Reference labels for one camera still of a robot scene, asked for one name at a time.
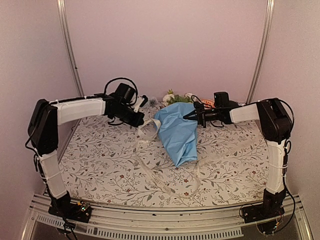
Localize orange patterned bowl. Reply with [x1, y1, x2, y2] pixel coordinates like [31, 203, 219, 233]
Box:
[201, 99, 215, 107]

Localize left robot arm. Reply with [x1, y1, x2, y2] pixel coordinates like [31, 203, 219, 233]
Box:
[25, 82, 148, 217]

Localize aluminium frame post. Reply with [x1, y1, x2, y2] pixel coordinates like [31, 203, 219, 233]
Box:
[245, 0, 275, 104]
[56, 0, 85, 97]

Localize front aluminium rail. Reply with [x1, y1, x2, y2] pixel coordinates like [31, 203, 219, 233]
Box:
[21, 194, 314, 240]

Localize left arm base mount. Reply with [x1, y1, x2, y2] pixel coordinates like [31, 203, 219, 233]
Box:
[48, 199, 92, 223]

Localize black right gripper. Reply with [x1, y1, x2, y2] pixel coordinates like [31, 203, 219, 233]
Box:
[183, 103, 221, 128]

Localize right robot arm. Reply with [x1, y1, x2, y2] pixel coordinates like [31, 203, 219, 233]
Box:
[183, 91, 294, 218]

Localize white ribbon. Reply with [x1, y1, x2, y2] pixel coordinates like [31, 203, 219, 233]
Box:
[135, 118, 248, 200]

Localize floral patterned table mat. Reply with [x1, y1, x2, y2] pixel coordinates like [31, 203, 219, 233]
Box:
[59, 102, 270, 208]

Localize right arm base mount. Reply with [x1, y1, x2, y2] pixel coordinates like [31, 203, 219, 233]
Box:
[239, 203, 285, 236]

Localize right aluminium frame post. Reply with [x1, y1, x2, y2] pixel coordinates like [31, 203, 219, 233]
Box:
[245, 0, 275, 104]

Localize left aluminium frame post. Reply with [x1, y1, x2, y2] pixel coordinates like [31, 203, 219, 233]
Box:
[56, 0, 85, 97]

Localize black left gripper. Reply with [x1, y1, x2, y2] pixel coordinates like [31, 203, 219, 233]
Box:
[113, 104, 145, 128]

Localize pale blue fake flower stems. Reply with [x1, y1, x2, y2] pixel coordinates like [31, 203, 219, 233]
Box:
[148, 97, 158, 106]

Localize white fake flower stems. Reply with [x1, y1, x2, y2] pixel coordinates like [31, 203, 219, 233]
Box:
[162, 89, 193, 107]

